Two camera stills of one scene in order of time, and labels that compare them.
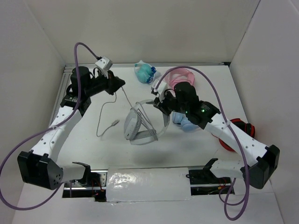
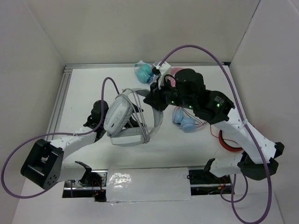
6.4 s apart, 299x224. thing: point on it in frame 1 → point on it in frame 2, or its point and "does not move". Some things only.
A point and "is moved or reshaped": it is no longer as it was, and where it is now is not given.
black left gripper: (112, 83) → (133, 123)
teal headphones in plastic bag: (145, 73) does not move
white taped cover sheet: (126, 185) does not move
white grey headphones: (137, 129) is moved or reshaped
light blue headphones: (182, 119) does not move
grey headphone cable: (135, 111) → (138, 107)
